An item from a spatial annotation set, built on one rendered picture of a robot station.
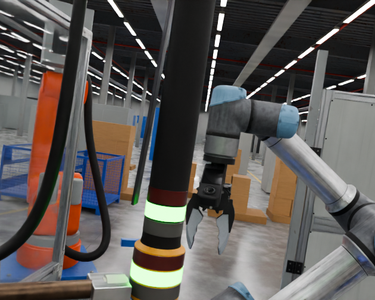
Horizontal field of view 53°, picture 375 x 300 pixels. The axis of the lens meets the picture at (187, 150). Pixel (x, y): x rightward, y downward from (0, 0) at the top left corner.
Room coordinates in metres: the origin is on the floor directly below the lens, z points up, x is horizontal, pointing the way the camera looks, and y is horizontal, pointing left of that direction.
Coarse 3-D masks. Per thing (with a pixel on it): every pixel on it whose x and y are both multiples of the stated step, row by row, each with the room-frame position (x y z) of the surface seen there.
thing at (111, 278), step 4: (104, 276) 0.30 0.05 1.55; (108, 276) 0.29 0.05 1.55; (112, 276) 0.29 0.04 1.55; (116, 276) 0.30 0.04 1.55; (120, 276) 0.30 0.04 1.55; (124, 276) 0.30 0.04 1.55; (104, 280) 0.29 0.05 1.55; (108, 280) 0.29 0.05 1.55; (112, 280) 0.29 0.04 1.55; (116, 280) 0.29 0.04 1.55; (120, 280) 0.29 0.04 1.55; (124, 280) 0.29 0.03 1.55; (128, 280) 0.30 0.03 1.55
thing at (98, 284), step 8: (112, 272) 0.31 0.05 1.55; (120, 272) 0.31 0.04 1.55; (96, 280) 0.29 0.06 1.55; (96, 288) 0.28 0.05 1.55; (104, 288) 0.28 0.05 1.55; (112, 288) 0.28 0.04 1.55; (120, 288) 0.28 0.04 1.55; (128, 288) 0.29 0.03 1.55; (96, 296) 0.28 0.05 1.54; (104, 296) 0.28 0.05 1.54; (112, 296) 0.28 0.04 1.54; (120, 296) 0.28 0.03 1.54; (128, 296) 0.29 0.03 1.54
